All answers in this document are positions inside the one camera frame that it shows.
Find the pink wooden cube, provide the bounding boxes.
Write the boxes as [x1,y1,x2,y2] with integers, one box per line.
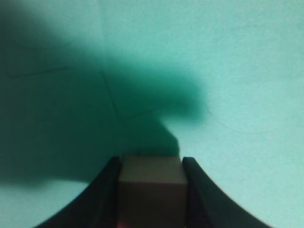
[117,156,188,228]

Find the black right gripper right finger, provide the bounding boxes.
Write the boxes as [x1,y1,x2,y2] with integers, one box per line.
[182,157,268,228]

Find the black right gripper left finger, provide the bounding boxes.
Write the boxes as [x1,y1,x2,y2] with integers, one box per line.
[37,156,121,228]

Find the green cloth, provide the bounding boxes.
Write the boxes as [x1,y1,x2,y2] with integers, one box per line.
[0,0,304,228]

